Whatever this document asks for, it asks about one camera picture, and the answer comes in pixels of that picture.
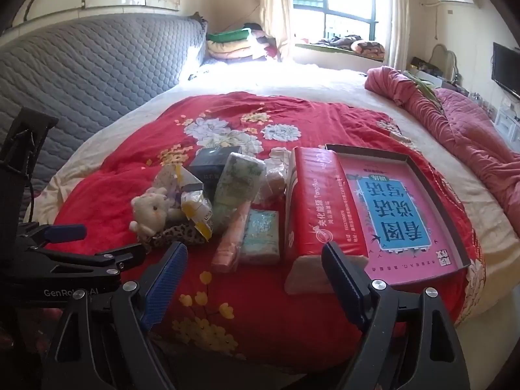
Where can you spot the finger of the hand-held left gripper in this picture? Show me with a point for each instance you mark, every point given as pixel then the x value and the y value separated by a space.
pixel 65 233
pixel 93 262

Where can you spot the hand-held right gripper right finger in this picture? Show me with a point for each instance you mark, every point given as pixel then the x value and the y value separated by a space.
pixel 345 282

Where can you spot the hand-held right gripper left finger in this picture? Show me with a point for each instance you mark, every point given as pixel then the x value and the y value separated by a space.
pixel 162 288

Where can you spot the white plush toy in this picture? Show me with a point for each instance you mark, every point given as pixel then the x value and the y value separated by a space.
pixel 150 211

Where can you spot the pink cloth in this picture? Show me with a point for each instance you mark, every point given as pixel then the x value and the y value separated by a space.
pixel 229 248

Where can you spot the yellow and white packet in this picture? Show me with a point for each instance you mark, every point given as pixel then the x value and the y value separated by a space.
pixel 197 211

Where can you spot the small teal tissue pack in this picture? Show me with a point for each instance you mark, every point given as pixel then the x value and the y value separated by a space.
pixel 260 235

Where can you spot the shallow grey box pink inside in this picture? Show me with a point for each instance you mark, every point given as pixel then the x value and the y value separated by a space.
pixel 406 195

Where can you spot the brown sponge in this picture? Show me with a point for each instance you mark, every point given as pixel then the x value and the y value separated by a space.
pixel 274 183

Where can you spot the green leaf print tissue pack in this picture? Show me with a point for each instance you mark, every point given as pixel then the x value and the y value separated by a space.
pixel 235 183

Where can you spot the red floral blanket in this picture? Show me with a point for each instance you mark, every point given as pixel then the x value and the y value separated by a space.
pixel 122 195

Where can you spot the red tissue pack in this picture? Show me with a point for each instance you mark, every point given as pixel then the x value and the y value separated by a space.
pixel 317 211

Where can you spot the dark glossy box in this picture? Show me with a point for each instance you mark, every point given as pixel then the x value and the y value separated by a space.
pixel 211 162

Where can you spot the grey quilted headboard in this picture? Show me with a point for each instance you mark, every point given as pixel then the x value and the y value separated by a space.
pixel 101 69

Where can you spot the pink quilt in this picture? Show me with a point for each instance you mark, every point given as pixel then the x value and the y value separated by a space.
pixel 467 130

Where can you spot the bed with cream sheet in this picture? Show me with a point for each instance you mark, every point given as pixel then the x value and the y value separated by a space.
pixel 304 81

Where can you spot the green striped cloth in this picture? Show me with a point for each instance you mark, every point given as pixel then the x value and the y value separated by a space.
pixel 424 87

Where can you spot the white drawer unit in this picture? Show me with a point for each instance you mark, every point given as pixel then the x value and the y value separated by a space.
pixel 508 126

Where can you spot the dark patterned box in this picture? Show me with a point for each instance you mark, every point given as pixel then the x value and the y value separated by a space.
pixel 424 67

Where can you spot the patterned blanket pile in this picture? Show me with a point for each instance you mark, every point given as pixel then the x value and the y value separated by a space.
pixel 357 44

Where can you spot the stack of folded blankets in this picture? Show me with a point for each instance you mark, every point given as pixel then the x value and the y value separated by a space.
pixel 231 44

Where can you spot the black television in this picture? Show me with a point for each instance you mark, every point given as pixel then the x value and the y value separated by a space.
pixel 505 69

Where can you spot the cream curtain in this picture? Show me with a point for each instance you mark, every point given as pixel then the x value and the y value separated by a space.
pixel 276 4
pixel 396 16

